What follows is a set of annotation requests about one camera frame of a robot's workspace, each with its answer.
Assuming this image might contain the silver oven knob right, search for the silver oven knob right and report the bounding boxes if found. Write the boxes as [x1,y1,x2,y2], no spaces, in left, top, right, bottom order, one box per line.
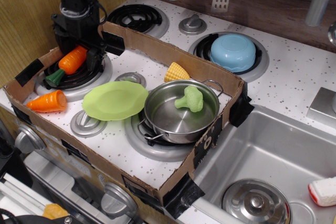
[100,182,138,219]

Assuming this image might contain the silver stove knob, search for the silver stove knob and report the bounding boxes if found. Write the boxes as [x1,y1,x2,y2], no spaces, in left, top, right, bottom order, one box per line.
[178,14,207,35]
[70,110,107,138]
[115,72,146,88]

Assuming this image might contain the silver oven knob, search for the silver oven knob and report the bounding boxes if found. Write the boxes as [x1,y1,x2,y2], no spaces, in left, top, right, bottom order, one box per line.
[100,182,138,219]
[15,124,46,154]

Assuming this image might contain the silver faucet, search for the silver faucet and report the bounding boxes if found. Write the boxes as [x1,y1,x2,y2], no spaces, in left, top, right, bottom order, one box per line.
[304,0,335,52]

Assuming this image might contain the yellow toy piece bottom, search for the yellow toy piece bottom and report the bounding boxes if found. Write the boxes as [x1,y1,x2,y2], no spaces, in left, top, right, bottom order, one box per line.
[42,204,68,220]

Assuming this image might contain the silver stove knob front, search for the silver stove knob front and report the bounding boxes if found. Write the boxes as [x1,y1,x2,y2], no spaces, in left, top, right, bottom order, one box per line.
[70,110,107,138]

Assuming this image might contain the green toy broccoli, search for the green toy broccoli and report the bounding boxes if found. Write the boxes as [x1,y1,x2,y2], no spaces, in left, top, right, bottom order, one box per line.
[174,86,203,113]

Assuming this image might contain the light blue plastic bowl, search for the light blue plastic bowl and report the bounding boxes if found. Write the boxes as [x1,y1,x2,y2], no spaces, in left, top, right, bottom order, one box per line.
[210,34,256,73]

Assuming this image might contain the white and red toy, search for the white and red toy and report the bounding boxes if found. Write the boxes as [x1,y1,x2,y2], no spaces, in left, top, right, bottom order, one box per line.
[308,177,335,207]

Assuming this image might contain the stainless steel pot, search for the stainless steel pot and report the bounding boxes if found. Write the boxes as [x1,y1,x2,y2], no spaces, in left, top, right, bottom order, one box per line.
[138,80,224,144]

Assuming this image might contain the orange carrot half piece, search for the orange carrot half piece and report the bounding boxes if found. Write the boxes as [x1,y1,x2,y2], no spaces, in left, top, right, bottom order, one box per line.
[26,90,67,113]

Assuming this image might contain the silver stove knob centre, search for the silver stove knob centre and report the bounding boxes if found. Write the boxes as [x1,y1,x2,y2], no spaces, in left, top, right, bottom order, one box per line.
[115,72,146,88]

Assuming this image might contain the steel pot lid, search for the steel pot lid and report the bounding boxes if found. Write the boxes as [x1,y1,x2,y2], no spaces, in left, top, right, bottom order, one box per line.
[221,179,292,223]

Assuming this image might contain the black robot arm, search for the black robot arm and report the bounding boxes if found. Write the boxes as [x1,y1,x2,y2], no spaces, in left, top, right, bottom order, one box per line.
[51,0,107,71]

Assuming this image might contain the yellow toy corn piece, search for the yellow toy corn piece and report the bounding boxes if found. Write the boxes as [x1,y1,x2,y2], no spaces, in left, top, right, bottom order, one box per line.
[164,62,190,82]

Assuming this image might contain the light green plastic plate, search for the light green plastic plate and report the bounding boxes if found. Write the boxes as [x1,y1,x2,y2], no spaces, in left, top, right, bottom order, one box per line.
[82,81,149,121]

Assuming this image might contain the orange toy carrot green top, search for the orange toy carrot green top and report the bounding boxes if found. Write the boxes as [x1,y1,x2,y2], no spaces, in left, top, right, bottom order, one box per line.
[45,46,87,87]

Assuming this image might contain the stainless steel sink basin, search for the stainless steel sink basin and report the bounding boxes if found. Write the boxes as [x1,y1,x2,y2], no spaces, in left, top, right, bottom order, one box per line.
[194,106,335,223]

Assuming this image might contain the silver stove knob back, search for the silver stove knob back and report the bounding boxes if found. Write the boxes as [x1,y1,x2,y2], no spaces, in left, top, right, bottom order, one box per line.
[178,14,207,35]

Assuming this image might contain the black cable bottom left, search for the black cable bottom left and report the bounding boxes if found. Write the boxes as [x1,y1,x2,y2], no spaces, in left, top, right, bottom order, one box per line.
[0,208,18,224]

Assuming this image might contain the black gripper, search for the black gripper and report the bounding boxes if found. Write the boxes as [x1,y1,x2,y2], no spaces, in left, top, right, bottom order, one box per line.
[51,6,107,72]

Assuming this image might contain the silver oven knob left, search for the silver oven knob left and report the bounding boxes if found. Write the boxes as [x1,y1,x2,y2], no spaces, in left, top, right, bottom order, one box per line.
[15,124,46,154]

